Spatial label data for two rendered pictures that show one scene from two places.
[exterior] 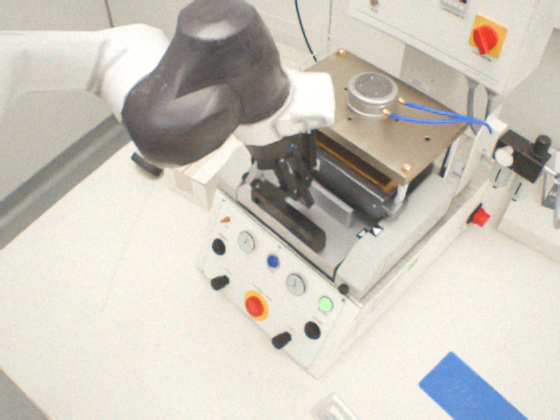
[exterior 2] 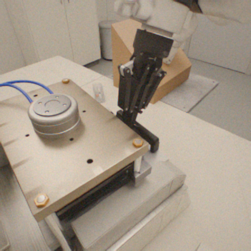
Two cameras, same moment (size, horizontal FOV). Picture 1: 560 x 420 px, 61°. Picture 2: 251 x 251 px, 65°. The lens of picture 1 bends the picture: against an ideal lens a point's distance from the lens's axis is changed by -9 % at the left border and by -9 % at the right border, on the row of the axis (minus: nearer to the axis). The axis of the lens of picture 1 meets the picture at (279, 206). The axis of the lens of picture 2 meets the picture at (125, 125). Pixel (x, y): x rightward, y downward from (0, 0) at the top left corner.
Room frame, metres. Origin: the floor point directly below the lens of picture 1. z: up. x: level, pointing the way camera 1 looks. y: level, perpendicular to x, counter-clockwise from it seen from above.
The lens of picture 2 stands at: (0.87, 0.00, 1.33)
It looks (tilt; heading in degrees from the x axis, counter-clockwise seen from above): 41 degrees down; 186
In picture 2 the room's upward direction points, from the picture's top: straight up
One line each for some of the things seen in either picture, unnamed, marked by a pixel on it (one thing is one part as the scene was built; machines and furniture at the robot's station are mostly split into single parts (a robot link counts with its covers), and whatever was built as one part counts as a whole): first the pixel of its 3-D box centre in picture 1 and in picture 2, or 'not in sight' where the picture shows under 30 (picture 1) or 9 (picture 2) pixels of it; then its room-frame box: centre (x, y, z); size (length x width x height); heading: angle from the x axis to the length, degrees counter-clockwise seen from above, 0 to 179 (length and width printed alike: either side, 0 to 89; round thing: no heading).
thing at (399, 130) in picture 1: (390, 113); (40, 134); (0.64, -0.18, 1.08); 0.31 x 0.24 x 0.13; 44
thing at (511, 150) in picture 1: (514, 164); not in sight; (0.56, -0.39, 1.05); 0.15 x 0.05 x 0.15; 44
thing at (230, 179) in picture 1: (278, 146); (136, 200); (0.68, 0.00, 0.97); 0.25 x 0.05 x 0.07; 134
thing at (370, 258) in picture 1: (396, 235); not in sight; (0.48, -0.19, 0.97); 0.26 x 0.05 x 0.07; 134
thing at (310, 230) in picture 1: (287, 215); (135, 129); (0.50, -0.01, 0.99); 0.15 x 0.02 x 0.04; 44
